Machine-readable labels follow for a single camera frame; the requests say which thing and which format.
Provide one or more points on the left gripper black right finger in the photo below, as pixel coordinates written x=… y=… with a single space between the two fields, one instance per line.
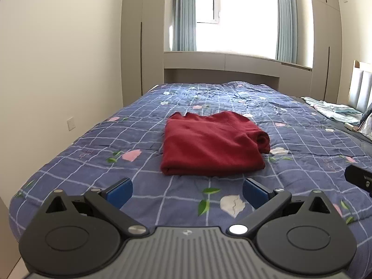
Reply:
x=268 y=205

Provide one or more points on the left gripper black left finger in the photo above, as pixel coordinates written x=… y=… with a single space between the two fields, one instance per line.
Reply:
x=96 y=213

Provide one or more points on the dark red knit sweater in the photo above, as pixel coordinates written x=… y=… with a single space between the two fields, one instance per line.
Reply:
x=221 y=144

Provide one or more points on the blue plaid floral quilt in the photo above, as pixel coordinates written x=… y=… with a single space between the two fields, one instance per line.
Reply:
x=307 y=151

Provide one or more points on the light blue patterned cloth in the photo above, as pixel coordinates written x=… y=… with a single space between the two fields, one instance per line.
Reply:
x=339 y=113

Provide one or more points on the grey padded headboard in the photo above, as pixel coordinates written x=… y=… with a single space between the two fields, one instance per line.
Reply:
x=360 y=88

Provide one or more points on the beige window bench cabinet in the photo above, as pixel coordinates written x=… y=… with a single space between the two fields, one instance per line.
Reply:
x=293 y=79

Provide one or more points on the light blue right curtain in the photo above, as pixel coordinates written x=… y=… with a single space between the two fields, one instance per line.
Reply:
x=287 y=33

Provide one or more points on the light blue curtain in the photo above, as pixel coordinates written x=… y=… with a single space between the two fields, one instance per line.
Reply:
x=287 y=33
x=184 y=25

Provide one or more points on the beige tall wardrobe left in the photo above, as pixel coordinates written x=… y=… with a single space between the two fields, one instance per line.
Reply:
x=141 y=47

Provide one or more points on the light blue left curtain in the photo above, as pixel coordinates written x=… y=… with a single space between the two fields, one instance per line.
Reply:
x=184 y=25

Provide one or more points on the white wall socket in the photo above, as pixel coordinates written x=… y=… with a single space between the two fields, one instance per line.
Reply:
x=71 y=124

